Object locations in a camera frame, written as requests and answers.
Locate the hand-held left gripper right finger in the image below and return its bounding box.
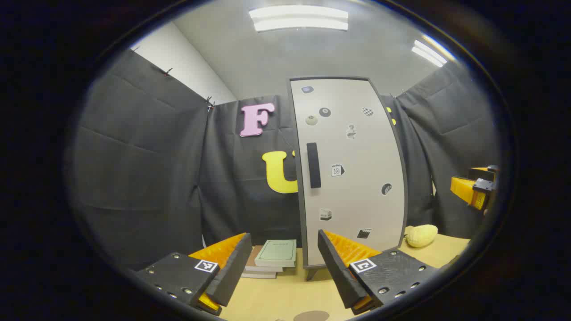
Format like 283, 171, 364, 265
318, 230, 440, 315

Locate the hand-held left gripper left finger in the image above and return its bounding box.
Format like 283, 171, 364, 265
134, 232, 253, 316

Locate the dark grey cabinet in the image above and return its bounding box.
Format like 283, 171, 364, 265
286, 76, 410, 281

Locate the brown round coaster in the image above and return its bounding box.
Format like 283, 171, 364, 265
293, 310, 331, 321

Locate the light grey cabinet door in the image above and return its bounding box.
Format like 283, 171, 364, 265
290, 78, 407, 267

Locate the brown cover book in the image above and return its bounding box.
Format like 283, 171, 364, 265
244, 245, 284, 273

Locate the white book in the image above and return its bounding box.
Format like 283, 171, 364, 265
241, 270, 278, 280

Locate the narrow ceiling light panel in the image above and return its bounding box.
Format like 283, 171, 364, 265
411, 39, 448, 68

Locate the black backdrop cloth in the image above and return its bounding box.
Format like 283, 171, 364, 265
67, 48, 500, 270

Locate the large ceiling light panel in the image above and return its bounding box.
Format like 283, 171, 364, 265
248, 5, 349, 33

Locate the black door handle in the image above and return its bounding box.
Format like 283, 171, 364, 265
306, 142, 322, 189

